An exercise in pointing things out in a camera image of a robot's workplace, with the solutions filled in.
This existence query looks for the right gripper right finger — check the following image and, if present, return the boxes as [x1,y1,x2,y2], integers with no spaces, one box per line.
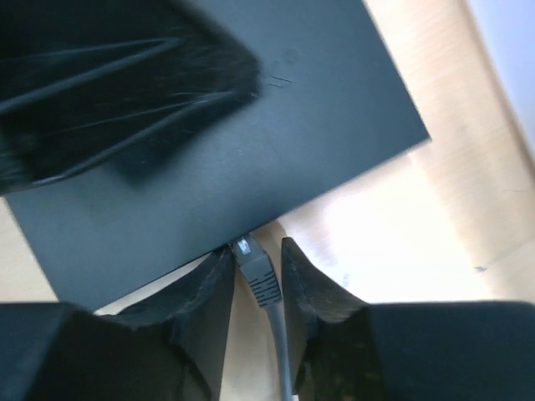
[281,237,534,400]

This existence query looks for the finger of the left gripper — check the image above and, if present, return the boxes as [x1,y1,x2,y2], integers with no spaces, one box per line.
[1,1,260,195]

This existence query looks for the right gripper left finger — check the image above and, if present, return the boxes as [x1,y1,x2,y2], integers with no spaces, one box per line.
[1,247,235,400]

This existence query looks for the grey ethernet cable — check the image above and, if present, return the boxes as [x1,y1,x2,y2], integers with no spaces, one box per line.
[232,233,296,401]

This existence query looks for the black network switch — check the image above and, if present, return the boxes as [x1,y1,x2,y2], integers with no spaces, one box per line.
[5,1,428,310]

